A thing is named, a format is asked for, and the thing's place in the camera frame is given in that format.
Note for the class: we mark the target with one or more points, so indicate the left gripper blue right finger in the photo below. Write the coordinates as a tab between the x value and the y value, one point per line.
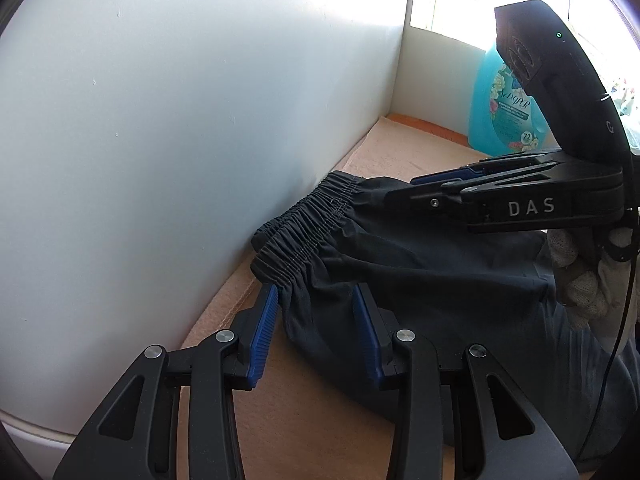
498	433

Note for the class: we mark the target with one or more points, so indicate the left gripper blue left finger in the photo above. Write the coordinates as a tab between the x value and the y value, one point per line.
133	433

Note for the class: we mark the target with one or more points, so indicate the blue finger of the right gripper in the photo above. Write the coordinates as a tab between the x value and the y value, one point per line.
519	161
461	174

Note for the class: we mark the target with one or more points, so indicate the black pants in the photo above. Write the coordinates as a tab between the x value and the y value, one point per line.
454	288

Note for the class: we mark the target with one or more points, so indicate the right white gloved hand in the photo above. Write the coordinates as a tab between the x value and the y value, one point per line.
597	291

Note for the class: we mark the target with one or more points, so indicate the orange floral bedsheet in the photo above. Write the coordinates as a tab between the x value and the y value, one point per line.
429	127

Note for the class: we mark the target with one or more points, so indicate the left blue detergent bottle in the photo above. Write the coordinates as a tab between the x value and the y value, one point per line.
503	118

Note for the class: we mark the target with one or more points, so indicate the white cabinet panel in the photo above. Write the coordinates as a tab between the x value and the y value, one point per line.
142	142

